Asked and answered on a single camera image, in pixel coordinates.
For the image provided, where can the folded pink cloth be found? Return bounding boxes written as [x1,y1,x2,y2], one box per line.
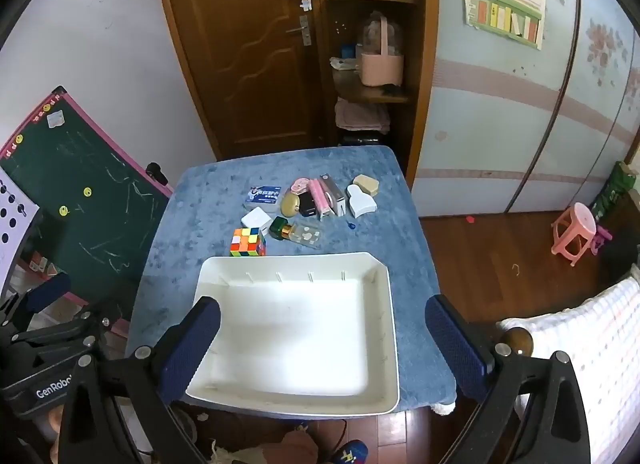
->
[334,98,391,133]

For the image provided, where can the blue plush table cloth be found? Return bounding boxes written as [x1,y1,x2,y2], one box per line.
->
[125,145,458,417]

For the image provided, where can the white bottle-shaped plastic block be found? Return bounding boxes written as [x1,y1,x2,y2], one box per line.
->
[346,184,377,219]

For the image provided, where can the blue patterned slipper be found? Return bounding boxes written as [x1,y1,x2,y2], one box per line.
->
[327,439,368,464]

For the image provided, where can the pink plastic stool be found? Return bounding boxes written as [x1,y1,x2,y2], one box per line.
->
[551,202,598,269]

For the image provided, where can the blue and white medicine box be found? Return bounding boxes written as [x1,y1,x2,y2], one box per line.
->
[243,184,283,209]

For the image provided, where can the floral wardrobe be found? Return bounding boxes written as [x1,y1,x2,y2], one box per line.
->
[415,0,640,217]

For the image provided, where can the white board black dots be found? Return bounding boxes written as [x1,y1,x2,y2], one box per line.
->
[0,166,41,289]

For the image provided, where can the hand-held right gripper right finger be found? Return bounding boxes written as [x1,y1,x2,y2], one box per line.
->
[425,294,593,464]

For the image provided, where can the green package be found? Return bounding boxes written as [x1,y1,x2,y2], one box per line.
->
[590,162,632,222]

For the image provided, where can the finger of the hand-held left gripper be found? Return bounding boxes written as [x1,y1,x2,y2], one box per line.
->
[10,298,125,370]
[0,273,72,339]

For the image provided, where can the wooden bedpost knob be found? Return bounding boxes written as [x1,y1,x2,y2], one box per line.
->
[501,328,535,359]

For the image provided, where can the colourful puzzle cube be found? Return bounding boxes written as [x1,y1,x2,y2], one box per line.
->
[229,227,267,257]

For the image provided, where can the white plastic tray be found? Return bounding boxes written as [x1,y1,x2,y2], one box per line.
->
[185,251,401,417]

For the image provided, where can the white square box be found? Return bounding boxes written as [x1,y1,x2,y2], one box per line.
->
[240,208,273,232]

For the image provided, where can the silver rectangular box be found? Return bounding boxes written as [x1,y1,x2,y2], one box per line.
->
[319,173,348,217]

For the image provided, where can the wooden corner shelf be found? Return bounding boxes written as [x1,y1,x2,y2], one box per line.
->
[320,0,441,185]

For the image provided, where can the small pink toy chair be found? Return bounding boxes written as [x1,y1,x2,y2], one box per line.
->
[592,226,613,255]

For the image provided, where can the white dotted bedding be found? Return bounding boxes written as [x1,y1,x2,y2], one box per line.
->
[497,276,640,464]

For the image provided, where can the pink basket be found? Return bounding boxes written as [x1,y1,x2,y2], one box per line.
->
[360,16,405,87]

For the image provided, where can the brown wooden door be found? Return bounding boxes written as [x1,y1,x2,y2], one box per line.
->
[152,0,326,162]

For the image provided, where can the pink ribbed tube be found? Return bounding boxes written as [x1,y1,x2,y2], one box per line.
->
[307,179,332,219]

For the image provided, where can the green chalkboard pink frame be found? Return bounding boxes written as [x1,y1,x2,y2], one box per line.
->
[0,86,175,315]

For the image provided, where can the metal door handle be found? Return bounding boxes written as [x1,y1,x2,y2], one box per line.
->
[286,15,312,47]

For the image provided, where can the clear perfume bottle green cap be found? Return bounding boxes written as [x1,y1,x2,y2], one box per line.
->
[269,217,326,249]

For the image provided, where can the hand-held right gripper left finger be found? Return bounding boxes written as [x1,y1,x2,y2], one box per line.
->
[57,296,223,464]

